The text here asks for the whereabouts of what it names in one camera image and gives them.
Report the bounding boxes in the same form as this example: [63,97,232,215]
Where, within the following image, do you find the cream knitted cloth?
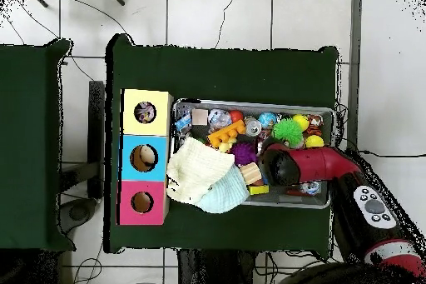
[166,137,235,205]

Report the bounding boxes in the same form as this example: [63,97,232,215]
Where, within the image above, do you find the mint knitted cloth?
[196,163,250,214]

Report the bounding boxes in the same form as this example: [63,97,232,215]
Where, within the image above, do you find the confetti print cloth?
[133,101,156,124]

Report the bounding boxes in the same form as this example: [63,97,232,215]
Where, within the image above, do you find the green spiky ball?
[271,117,305,147]

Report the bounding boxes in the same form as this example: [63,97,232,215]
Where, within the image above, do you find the wooden box with three holes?
[117,88,174,227]

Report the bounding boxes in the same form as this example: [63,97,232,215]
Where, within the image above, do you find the silver mesh bin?
[167,98,335,210]

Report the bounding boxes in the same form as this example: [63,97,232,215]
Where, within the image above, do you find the orange plastic block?
[206,119,246,148]

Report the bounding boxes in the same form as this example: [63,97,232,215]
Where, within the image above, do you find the purple spiky ball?
[230,142,259,167]

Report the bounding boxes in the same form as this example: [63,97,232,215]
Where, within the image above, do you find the silver soda can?
[244,117,263,137]

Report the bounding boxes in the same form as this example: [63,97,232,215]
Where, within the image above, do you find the blue globe ball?
[258,111,278,129]

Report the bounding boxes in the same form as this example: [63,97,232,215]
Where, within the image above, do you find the yellow smiley ball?
[292,113,310,132]

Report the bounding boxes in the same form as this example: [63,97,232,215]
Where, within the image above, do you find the yellow tennis ball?
[305,135,325,148]

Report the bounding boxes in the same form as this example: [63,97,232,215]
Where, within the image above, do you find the tiger plush toy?
[305,114,324,137]

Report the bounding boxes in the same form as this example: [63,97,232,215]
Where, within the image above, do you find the dark green side table cloth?
[0,38,77,252]

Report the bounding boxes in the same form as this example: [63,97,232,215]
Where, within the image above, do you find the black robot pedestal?
[177,248,257,284]

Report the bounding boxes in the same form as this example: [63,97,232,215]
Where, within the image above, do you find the black power cable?
[357,149,426,159]

